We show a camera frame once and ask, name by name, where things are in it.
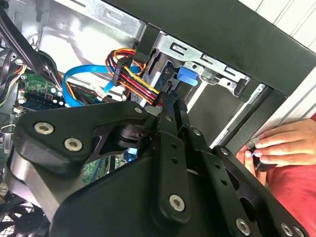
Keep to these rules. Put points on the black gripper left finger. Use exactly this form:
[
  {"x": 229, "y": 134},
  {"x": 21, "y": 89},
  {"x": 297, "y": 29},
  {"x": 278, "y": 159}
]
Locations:
[{"x": 61, "y": 126}]

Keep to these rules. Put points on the person's right hand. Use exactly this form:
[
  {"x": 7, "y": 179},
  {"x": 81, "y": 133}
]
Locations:
[{"x": 291, "y": 143}]

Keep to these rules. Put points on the hard disk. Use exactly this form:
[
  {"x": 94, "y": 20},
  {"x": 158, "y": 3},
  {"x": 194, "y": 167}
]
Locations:
[{"x": 187, "y": 76}]

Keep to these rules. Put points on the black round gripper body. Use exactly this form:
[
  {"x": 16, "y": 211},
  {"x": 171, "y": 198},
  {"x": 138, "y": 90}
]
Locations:
[{"x": 111, "y": 197}]

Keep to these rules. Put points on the person's left hand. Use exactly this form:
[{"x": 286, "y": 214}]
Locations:
[{"x": 249, "y": 168}]

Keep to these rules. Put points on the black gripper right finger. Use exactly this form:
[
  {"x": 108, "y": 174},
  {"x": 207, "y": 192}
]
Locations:
[{"x": 222, "y": 172}]

